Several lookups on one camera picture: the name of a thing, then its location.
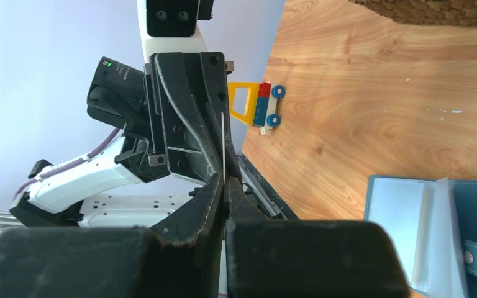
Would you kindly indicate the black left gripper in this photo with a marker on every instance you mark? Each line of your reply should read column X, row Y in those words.
column 192, row 91

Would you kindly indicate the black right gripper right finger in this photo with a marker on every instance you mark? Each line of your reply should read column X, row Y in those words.
column 306, row 258

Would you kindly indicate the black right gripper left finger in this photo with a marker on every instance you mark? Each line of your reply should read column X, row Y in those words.
column 178, row 257

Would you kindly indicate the teal leather card holder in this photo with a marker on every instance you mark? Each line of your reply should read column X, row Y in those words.
column 433, row 226

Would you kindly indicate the gold card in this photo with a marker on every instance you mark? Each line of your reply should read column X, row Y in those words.
column 222, row 277

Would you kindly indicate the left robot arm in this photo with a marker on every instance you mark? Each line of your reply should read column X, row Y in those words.
column 75, row 193

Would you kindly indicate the yellow toy block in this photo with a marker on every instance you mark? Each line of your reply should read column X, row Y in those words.
column 243, row 100

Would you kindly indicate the blue toy block wheels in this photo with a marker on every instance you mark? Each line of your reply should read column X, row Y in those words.
column 266, row 116

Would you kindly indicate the red toy block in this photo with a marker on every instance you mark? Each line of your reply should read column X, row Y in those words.
column 264, row 90

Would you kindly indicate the brown woven divided basket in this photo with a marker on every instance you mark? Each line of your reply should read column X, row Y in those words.
column 425, row 12

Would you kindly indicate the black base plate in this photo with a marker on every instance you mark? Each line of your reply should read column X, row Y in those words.
column 262, row 193

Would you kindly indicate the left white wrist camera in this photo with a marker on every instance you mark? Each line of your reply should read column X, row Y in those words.
column 169, row 26

